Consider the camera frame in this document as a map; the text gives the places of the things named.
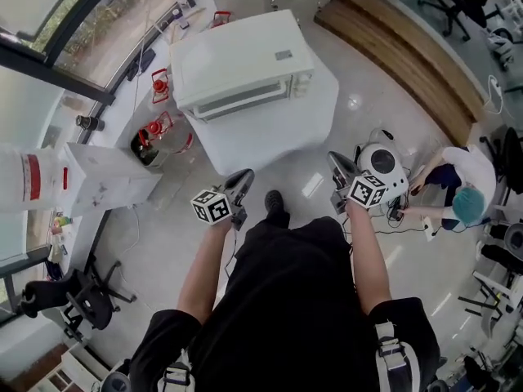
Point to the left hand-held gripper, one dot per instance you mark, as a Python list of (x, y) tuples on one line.
[(212, 208)]

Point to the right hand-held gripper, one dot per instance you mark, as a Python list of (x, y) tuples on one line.
[(367, 190)]

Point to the white glass oven door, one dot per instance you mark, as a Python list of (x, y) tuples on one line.
[(241, 98)]

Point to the person's right forearm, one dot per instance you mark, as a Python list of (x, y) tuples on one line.
[(367, 259)]

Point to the person's left forearm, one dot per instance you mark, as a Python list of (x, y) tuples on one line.
[(202, 272)]

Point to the white toaster oven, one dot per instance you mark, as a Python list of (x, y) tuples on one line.
[(237, 51)]

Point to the person's black shoe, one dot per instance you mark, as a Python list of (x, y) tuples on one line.
[(274, 200)]

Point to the person's black trousers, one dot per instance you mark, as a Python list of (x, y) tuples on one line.
[(278, 219)]

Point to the white table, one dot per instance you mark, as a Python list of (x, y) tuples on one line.
[(265, 137)]

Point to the white round robot device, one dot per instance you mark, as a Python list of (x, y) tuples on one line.
[(392, 178)]

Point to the large clear bottle red cap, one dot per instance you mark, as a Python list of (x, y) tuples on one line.
[(154, 128)]

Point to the white power strip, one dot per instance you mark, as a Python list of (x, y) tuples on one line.
[(428, 227)]

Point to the person's black shirt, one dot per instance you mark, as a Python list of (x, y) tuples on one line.
[(286, 300)]

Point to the wooden step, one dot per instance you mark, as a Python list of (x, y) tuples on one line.
[(408, 55)]

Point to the white water dispenser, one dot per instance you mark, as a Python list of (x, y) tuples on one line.
[(110, 178)]

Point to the black remote control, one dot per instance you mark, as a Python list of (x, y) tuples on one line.
[(141, 63)]

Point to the black thermos flask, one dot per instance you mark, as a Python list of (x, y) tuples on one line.
[(90, 123)]

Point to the purple bottle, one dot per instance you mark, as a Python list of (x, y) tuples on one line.
[(180, 20)]

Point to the colourful packets pile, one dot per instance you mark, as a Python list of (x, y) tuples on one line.
[(61, 221)]

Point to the white metal stand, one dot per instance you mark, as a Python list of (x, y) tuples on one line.
[(490, 288)]

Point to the clear water jug red label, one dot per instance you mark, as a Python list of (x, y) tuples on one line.
[(45, 178)]

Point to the white shelf unit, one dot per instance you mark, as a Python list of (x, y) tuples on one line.
[(69, 370)]

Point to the black window frame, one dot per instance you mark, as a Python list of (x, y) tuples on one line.
[(69, 84)]

